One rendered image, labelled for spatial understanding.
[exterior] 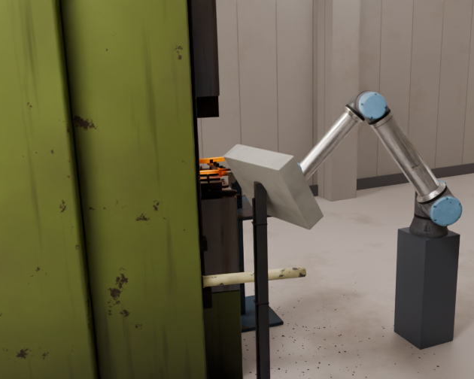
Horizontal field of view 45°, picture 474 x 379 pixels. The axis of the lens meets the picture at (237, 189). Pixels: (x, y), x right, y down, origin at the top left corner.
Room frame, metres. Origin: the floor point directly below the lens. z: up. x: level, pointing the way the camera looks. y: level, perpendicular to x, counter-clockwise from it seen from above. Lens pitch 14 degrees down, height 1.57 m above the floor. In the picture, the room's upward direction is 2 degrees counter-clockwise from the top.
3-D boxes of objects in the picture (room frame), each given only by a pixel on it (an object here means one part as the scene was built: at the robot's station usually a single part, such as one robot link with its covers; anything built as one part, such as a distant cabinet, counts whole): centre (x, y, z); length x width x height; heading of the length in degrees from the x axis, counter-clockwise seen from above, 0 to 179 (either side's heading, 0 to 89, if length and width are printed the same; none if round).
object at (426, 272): (2.80, -0.98, 0.30); 0.22 x 0.22 x 0.60; 22
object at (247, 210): (3.11, 0.01, 0.67); 0.40 x 0.30 x 0.02; 18
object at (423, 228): (2.80, -0.98, 0.65); 0.19 x 0.19 x 0.10
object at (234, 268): (2.59, 0.31, 0.69); 0.56 x 0.38 x 0.45; 99
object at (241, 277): (2.24, -0.06, 0.62); 0.44 x 0.05 x 0.05; 99
